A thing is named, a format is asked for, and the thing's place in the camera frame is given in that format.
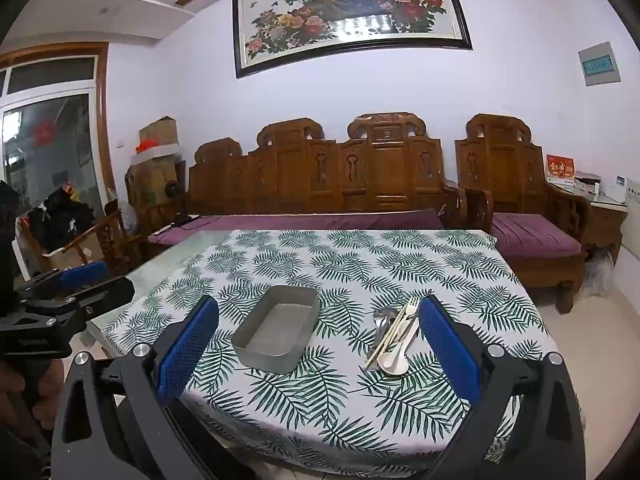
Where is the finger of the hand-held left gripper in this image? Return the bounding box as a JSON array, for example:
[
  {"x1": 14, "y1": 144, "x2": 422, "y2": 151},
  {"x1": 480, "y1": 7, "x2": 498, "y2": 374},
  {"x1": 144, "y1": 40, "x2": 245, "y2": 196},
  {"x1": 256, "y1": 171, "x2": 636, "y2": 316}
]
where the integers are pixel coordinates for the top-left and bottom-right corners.
[
  {"x1": 22, "y1": 276, "x2": 136, "y2": 319},
  {"x1": 16, "y1": 260, "x2": 111, "y2": 302}
]

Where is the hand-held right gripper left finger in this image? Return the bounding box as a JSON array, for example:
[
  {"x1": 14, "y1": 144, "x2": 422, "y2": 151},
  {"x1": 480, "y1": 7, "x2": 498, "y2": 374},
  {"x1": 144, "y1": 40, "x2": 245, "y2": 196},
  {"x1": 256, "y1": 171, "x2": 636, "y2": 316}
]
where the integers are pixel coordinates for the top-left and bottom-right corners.
[{"x1": 50, "y1": 294, "x2": 221, "y2": 480}]

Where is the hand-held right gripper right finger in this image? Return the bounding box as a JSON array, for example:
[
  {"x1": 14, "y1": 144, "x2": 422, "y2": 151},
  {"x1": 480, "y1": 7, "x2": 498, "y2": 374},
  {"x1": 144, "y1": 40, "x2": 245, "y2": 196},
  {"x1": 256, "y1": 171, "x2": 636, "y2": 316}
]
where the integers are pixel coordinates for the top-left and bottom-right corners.
[{"x1": 417, "y1": 295, "x2": 587, "y2": 480}]

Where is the cream plastic fork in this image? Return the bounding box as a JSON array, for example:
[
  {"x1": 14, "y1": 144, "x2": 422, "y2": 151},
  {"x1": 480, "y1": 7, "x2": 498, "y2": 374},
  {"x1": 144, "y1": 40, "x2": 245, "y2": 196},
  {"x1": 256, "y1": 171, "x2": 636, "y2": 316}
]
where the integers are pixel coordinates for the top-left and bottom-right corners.
[{"x1": 392, "y1": 294, "x2": 422, "y2": 361}]

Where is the grey metal tray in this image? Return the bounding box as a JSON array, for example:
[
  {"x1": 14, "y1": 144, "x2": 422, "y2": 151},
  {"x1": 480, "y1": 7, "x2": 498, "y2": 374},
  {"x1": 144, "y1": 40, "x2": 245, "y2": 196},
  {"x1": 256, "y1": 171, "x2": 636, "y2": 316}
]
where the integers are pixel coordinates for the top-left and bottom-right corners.
[{"x1": 231, "y1": 285, "x2": 320, "y2": 375}]

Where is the person's left hand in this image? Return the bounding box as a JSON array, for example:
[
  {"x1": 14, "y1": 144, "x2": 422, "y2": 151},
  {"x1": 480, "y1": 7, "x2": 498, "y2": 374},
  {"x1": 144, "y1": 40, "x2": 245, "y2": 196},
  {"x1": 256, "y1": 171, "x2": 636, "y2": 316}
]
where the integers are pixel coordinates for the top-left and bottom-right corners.
[{"x1": 0, "y1": 358, "x2": 66, "y2": 433}]

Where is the pile of black clothes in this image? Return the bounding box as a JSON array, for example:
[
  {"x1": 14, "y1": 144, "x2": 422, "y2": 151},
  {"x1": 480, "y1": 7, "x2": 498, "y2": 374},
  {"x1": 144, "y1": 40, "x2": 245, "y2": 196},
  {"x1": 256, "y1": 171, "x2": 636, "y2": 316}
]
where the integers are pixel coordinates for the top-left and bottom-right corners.
[{"x1": 27, "y1": 199, "x2": 97, "y2": 254}]

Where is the wooden chopstick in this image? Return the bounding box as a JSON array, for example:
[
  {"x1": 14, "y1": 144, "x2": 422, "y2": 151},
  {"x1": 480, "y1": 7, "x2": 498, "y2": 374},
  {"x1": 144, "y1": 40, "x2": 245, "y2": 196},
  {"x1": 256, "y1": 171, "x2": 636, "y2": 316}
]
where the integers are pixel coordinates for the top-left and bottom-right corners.
[
  {"x1": 364, "y1": 296, "x2": 415, "y2": 372},
  {"x1": 369, "y1": 304, "x2": 418, "y2": 372}
]

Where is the cream plastic spoon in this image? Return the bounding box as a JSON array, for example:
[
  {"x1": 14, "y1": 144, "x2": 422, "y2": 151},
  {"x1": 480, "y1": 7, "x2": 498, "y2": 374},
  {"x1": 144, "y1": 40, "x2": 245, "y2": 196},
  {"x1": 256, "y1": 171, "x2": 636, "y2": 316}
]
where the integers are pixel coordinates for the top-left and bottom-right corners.
[{"x1": 377, "y1": 317, "x2": 420, "y2": 376}]

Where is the metal fork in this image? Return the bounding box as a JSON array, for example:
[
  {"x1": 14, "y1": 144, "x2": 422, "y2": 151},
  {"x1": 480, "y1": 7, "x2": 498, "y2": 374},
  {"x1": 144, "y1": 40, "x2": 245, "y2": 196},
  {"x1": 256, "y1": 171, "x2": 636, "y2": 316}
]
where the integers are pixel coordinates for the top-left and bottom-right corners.
[{"x1": 380, "y1": 306, "x2": 402, "y2": 352}]

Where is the metal spoon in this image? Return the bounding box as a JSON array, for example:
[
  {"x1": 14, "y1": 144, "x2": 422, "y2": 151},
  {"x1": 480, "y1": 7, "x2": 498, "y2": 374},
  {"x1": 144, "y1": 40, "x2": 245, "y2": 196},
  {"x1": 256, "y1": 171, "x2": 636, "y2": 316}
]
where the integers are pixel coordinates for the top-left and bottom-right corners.
[{"x1": 372, "y1": 308, "x2": 389, "y2": 357}]

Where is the wooden framed glass door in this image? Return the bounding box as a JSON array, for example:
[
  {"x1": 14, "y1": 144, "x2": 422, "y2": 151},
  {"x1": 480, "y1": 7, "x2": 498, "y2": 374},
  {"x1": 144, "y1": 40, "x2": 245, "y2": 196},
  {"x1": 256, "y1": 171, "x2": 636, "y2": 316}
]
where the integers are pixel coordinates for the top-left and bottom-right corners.
[{"x1": 0, "y1": 42, "x2": 111, "y2": 213}]

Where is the large cardboard box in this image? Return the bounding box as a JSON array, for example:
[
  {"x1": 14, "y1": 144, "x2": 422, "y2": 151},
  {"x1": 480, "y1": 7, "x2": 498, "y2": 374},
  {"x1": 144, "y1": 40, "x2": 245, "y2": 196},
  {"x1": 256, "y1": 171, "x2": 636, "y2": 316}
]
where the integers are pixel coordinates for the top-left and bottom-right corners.
[{"x1": 130, "y1": 157, "x2": 187, "y2": 198}]

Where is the purple armchair cushion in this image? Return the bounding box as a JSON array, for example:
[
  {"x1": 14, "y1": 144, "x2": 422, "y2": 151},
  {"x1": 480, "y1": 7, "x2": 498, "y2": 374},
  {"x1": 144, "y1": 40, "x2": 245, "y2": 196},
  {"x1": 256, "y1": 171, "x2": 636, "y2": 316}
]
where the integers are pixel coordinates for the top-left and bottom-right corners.
[{"x1": 492, "y1": 212, "x2": 583, "y2": 261}]

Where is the leaf-printed tablecloth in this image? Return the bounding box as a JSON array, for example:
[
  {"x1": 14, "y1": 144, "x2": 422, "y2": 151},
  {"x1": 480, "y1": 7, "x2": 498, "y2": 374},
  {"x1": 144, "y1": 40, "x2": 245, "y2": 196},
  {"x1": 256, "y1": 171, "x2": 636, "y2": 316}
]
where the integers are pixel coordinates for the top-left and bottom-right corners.
[{"x1": 102, "y1": 229, "x2": 558, "y2": 463}]

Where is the small cardboard box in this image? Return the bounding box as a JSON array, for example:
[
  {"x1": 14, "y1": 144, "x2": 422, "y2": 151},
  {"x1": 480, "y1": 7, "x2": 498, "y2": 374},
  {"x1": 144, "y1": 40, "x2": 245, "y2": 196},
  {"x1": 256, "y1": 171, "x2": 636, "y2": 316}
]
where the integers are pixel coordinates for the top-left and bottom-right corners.
[{"x1": 139, "y1": 116, "x2": 179, "y2": 147}]

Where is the purple sofa cushion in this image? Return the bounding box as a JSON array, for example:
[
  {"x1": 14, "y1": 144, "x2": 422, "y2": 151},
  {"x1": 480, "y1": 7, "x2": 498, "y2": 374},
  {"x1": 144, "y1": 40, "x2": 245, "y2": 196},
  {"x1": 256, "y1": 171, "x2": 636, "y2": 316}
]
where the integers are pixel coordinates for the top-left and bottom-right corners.
[{"x1": 147, "y1": 208, "x2": 446, "y2": 247}]

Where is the white plastic bag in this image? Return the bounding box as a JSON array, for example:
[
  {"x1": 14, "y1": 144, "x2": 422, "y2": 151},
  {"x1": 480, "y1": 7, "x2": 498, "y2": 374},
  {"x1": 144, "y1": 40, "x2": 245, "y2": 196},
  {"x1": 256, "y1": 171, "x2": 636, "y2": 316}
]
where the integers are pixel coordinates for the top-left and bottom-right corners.
[{"x1": 582, "y1": 249, "x2": 619, "y2": 299}]

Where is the carved wooden armchair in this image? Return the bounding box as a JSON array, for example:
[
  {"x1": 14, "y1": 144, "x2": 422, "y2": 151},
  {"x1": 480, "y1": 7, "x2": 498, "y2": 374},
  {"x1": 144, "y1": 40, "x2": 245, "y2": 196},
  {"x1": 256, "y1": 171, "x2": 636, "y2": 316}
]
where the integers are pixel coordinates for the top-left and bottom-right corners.
[{"x1": 454, "y1": 114, "x2": 591, "y2": 315}]

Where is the carved wooden sofa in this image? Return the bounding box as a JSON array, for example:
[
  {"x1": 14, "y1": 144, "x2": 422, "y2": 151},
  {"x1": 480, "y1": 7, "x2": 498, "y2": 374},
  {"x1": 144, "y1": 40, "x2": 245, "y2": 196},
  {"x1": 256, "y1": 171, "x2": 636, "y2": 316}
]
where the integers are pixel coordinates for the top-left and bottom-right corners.
[{"x1": 185, "y1": 112, "x2": 468, "y2": 233}]

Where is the wooden side table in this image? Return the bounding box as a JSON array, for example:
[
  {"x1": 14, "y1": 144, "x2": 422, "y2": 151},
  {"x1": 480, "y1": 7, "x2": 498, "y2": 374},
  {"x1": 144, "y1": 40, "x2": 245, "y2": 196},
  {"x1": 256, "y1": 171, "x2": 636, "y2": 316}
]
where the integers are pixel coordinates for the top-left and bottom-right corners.
[{"x1": 550, "y1": 180, "x2": 628, "y2": 267}]

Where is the red gift box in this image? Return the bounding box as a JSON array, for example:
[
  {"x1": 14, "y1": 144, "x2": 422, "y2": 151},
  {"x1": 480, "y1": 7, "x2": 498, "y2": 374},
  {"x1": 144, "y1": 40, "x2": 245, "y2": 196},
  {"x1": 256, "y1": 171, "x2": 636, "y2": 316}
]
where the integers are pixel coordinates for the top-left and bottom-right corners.
[{"x1": 546, "y1": 155, "x2": 577, "y2": 183}]

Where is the white box with blue label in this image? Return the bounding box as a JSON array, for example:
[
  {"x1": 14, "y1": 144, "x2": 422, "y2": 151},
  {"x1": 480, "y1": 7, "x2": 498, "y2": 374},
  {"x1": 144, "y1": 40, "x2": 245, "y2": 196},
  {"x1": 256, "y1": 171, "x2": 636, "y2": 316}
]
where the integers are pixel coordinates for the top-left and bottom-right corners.
[{"x1": 602, "y1": 176, "x2": 629, "y2": 205}]

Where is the framed peacock flower painting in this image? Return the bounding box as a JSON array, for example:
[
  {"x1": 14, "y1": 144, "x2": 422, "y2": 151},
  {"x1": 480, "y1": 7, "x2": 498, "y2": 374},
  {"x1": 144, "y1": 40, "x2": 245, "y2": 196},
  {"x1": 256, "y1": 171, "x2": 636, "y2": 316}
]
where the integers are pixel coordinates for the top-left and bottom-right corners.
[{"x1": 231, "y1": 0, "x2": 473, "y2": 80}]

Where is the grey wall electrical panel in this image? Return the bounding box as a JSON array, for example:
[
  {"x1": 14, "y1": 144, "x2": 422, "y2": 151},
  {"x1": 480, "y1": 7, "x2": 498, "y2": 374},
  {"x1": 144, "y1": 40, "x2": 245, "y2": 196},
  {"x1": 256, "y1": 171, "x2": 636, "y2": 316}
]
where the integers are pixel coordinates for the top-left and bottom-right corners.
[{"x1": 577, "y1": 41, "x2": 622, "y2": 87}]

